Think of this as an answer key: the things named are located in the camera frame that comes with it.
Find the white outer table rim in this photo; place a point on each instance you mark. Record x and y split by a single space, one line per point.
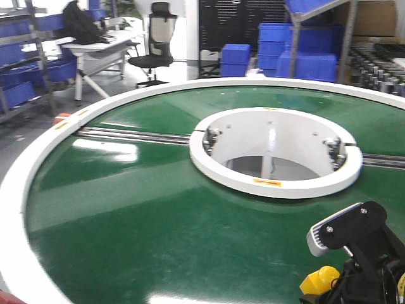
222 220

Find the grey metal shelf rack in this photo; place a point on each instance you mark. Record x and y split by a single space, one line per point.
298 18

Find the black pegboard panel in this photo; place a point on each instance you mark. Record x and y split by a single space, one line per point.
232 22

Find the yellow toy brick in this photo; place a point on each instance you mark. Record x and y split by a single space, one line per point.
319 281

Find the metal rail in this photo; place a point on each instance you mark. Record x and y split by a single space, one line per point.
383 161
133 135

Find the small blue crate stack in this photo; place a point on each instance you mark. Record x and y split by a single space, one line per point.
234 60

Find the blue tilted shelf bin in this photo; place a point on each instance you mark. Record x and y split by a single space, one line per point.
304 6

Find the tall blue crate stack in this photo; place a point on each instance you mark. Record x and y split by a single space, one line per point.
271 43

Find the large blue floor crate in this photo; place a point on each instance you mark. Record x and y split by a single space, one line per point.
309 66

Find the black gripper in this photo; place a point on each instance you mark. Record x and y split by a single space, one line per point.
385 284

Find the right metal rail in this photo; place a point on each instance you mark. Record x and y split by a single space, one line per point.
383 161

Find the black mesh office chair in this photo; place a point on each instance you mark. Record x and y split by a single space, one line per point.
160 31

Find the left blue storage rack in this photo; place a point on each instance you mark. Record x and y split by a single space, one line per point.
29 75

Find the roller conveyor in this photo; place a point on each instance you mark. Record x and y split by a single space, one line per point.
378 66

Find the cardboard box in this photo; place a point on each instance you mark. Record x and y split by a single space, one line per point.
376 21

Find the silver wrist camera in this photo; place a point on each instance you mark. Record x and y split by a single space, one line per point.
315 245

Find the white office desk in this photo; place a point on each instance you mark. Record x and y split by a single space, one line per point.
99 57

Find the black backpack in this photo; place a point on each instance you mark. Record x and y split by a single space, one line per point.
81 26

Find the left metal rail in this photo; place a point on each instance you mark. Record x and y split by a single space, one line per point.
133 135

